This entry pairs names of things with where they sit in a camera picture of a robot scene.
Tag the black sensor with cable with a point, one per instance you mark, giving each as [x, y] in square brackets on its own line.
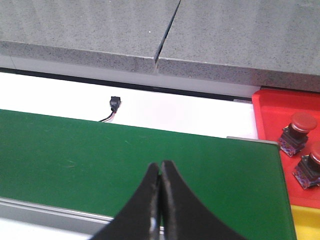
[114, 103]

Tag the red plastic tray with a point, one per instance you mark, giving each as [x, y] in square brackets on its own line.
[273, 109]

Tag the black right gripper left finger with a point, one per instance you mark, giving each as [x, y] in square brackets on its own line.
[139, 219]

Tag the grey stone slab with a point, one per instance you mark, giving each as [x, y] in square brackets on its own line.
[121, 35]
[273, 43]

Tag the grey stone slab left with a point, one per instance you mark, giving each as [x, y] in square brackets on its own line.
[121, 35]

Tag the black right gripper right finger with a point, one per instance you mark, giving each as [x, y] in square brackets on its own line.
[184, 215]

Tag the green conveyor belt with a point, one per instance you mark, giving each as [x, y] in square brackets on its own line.
[95, 167]

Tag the yellow plastic tray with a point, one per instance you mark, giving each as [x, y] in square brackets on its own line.
[306, 222]

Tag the grey stone slab right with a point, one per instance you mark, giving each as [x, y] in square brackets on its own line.
[273, 43]

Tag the red mushroom push button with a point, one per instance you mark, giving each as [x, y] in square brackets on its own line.
[295, 135]
[307, 171]

